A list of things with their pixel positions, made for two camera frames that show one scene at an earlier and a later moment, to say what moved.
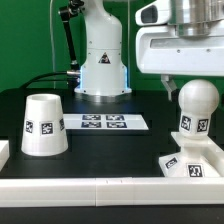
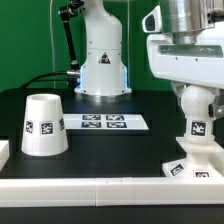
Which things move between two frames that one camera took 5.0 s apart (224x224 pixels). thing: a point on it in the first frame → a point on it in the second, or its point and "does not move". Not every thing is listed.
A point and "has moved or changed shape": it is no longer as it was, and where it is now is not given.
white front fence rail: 116,191 does not move
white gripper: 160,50 → 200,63
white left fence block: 4,153 does not move
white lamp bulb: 197,99 has moved or changed shape
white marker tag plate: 104,122 does not move
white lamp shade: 44,132 does not move
